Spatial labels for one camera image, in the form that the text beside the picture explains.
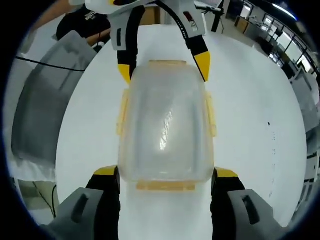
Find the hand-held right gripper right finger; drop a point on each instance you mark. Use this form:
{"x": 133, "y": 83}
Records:
{"x": 225, "y": 200}

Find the black metal stand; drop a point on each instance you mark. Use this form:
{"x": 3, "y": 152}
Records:
{"x": 216, "y": 17}

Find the brown cardboard box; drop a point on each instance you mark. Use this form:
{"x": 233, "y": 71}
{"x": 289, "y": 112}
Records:
{"x": 242, "y": 25}

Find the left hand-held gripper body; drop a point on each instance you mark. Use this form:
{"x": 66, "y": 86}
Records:
{"x": 110, "y": 6}

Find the person's black printed shirt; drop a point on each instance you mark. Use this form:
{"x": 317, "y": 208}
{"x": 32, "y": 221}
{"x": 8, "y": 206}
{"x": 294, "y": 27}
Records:
{"x": 80, "y": 22}

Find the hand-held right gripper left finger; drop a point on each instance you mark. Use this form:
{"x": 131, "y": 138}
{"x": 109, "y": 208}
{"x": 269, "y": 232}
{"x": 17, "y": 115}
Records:
{"x": 105, "y": 200}

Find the clear plastic container yellow buckles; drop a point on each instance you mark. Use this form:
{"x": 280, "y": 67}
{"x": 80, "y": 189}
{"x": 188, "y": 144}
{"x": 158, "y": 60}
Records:
{"x": 167, "y": 120}

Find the grey chair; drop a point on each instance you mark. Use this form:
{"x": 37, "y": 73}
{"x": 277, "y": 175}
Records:
{"x": 45, "y": 95}

